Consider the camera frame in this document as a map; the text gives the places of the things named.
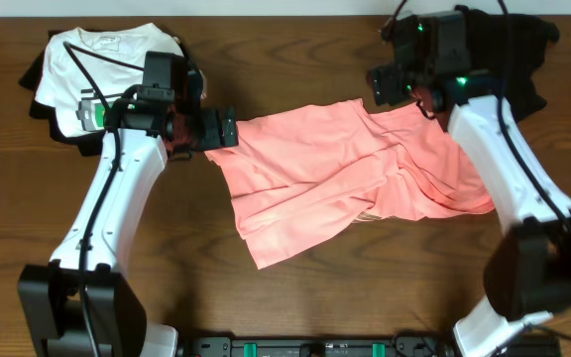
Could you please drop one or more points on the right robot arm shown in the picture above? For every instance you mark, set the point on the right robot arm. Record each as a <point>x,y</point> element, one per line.
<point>471,71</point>

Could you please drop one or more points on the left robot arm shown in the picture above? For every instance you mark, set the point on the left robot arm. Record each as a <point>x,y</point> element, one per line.
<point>80,303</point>

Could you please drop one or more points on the pink t-shirt with brown print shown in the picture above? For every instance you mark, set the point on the pink t-shirt with brown print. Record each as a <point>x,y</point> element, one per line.
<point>299,178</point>

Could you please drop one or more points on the black crumpled garment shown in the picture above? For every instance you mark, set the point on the black crumpled garment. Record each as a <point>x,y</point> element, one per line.
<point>486,42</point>

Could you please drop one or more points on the white t-shirt with pixel camera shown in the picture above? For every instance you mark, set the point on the white t-shirt with pixel camera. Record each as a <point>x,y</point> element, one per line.
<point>113,59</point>

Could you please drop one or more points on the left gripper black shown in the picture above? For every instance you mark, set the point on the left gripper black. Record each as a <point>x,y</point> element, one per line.
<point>212,138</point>

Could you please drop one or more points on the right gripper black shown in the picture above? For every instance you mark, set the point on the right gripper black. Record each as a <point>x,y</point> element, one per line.
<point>382,79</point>

